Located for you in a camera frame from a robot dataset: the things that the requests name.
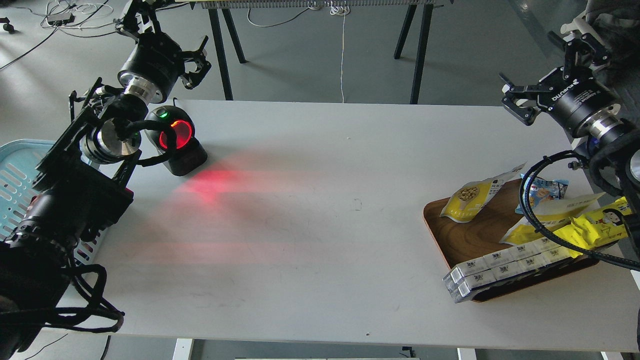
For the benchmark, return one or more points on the blue snack bag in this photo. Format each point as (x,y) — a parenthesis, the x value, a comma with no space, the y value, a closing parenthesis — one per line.
(542,190)

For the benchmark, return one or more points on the light blue plastic basket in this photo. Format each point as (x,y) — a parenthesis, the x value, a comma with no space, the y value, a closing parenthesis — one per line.
(17,175)

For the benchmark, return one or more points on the white snack box row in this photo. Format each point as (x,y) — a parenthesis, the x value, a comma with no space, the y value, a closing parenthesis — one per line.
(501,265)
(465,293)

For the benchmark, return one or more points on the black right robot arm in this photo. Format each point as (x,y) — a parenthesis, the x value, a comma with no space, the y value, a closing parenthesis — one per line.
(613,167)

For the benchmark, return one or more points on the white snack box upper row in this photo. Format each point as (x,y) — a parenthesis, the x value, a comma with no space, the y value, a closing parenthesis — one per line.
(501,265)

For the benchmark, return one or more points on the yellow white snack pouch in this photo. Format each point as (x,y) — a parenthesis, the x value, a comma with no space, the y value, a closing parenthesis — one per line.
(467,202)
(553,214)

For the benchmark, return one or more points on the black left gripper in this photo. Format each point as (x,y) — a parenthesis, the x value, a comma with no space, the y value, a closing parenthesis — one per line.
(157,58)

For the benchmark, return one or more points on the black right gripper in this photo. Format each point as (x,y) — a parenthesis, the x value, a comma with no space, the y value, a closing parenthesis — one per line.
(571,93)

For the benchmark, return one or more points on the yellow cartoon snack bag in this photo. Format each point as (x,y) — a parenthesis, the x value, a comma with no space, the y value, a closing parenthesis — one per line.
(597,228)

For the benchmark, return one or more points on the black barcode scanner red window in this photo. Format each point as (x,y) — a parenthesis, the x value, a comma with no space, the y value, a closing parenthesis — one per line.
(188,153)

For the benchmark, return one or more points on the brown wooden tray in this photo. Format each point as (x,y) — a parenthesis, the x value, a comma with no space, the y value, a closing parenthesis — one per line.
(459,242)

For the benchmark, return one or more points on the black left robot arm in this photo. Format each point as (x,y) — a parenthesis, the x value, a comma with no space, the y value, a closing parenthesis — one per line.
(82,182)

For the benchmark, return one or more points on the white snack box lower row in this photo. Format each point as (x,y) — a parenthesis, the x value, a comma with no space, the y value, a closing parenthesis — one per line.
(465,293)

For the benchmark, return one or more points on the yellow white flat snack pouch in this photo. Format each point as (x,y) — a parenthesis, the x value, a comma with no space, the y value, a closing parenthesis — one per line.
(553,214)

